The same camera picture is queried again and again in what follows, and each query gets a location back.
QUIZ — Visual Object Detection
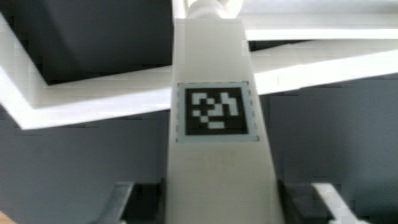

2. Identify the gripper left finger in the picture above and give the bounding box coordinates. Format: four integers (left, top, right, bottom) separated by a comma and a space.
89, 182, 165, 224

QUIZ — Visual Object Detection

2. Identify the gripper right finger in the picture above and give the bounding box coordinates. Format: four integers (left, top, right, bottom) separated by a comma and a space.
277, 181, 371, 224

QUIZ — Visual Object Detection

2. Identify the white desk leg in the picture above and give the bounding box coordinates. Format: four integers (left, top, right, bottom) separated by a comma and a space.
165, 0, 284, 224

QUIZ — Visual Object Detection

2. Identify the white desk tabletop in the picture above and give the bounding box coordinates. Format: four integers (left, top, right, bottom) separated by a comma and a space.
170, 0, 398, 41

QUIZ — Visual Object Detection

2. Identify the white L-shaped wall fence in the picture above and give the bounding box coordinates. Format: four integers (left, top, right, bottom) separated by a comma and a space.
0, 15, 398, 130

